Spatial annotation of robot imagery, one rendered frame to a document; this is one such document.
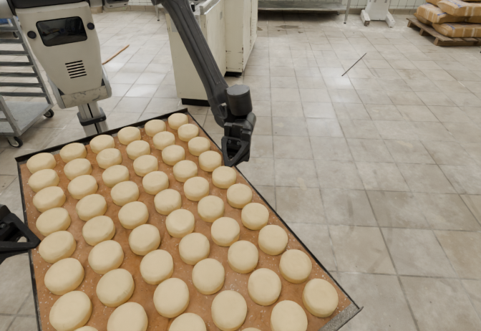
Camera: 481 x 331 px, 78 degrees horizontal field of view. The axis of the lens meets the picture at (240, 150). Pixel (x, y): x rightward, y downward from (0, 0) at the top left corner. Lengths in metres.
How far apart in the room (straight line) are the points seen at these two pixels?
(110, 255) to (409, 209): 1.87
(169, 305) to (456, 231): 1.89
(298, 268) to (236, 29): 2.93
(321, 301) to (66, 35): 1.16
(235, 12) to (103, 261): 2.91
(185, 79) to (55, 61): 1.65
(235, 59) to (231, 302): 3.05
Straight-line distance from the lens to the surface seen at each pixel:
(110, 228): 0.56
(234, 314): 0.47
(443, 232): 2.12
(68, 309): 0.52
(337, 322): 0.51
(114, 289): 0.51
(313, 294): 0.49
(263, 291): 0.48
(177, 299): 0.48
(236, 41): 3.30
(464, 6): 5.29
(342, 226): 1.90
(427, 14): 5.61
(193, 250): 0.51
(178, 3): 0.85
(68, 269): 0.55
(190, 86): 2.83
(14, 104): 3.29
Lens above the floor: 1.42
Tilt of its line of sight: 38 degrees down
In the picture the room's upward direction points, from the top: straight up
